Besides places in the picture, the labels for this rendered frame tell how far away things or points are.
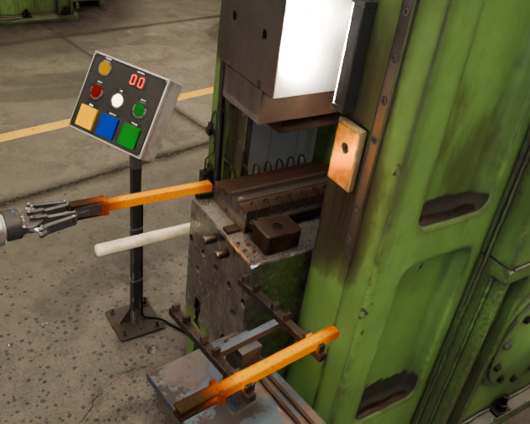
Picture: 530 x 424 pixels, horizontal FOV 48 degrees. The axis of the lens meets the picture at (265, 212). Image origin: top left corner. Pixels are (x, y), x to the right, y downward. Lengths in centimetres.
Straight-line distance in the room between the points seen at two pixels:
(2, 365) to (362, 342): 153
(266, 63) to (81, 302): 170
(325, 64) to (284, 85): 13
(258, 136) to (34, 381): 133
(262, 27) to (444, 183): 62
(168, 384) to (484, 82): 110
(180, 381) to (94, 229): 181
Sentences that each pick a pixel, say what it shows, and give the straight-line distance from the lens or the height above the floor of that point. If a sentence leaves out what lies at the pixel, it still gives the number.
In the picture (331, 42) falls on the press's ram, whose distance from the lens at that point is 156.
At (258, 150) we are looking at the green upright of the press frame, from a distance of 199.
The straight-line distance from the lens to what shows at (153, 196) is 163.
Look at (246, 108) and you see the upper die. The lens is 163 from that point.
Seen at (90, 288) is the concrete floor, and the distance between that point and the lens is 295.
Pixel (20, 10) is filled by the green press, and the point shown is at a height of 12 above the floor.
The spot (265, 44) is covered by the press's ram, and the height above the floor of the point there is 148.
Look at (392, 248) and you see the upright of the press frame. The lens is 152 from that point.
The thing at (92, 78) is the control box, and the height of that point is 112.
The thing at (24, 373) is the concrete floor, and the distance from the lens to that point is 263.
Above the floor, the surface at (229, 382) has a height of 96.
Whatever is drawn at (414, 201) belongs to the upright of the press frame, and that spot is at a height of 123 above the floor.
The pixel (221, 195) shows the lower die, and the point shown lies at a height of 96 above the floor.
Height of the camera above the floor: 195
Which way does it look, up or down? 33 degrees down
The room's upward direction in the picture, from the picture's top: 8 degrees clockwise
